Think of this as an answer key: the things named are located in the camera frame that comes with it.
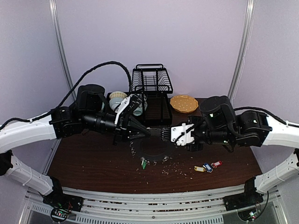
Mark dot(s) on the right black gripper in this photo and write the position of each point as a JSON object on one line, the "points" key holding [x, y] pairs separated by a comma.
{"points": [[193, 144]]}

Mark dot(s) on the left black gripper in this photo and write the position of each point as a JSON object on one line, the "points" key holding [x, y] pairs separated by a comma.
{"points": [[123, 129]]}

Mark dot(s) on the grey perforated keyring disc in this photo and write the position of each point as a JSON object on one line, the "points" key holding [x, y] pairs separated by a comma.
{"points": [[153, 148]]}

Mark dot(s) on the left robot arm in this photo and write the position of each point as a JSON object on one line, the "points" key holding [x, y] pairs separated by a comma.
{"points": [[90, 111]]}

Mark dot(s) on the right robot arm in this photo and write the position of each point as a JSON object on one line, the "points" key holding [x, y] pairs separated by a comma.
{"points": [[220, 125]]}

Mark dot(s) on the light blue floral bowl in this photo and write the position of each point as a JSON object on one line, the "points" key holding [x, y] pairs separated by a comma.
{"points": [[140, 109]]}

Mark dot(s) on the green key tag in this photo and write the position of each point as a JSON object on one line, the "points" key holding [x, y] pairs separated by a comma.
{"points": [[143, 164]]}

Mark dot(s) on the yellow dotted plate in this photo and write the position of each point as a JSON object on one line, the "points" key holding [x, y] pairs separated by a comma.
{"points": [[184, 103]]}

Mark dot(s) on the red key tag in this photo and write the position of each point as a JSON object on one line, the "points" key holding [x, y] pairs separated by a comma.
{"points": [[216, 164]]}

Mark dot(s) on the light blue ribbed bowl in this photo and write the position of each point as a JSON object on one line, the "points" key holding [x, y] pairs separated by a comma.
{"points": [[114, 102]]}

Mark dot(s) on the blue key tag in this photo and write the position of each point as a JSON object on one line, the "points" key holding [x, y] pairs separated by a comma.
{"points": [[208, 167]]}

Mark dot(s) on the cream patterned bowl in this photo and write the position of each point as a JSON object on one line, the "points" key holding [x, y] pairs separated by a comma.
{"points": [[117, 94]]}

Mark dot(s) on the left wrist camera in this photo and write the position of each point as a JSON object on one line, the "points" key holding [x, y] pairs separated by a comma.
{"points": [[127, 106]]}

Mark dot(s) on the black wire dish rack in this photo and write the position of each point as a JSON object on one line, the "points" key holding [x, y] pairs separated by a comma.
{"points": [[153, 81]]}

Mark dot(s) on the right aluminium frame post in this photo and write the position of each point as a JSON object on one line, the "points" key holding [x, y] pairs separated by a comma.
{"points": [[247, 27]]}

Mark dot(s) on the aluminium frame post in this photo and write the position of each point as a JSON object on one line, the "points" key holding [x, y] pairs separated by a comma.
{"points": [[247, 27], [60, 44]]}

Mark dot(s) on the left aluminium frame post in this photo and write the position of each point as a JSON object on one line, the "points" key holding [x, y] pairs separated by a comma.
{"points": [[60, 44]]}

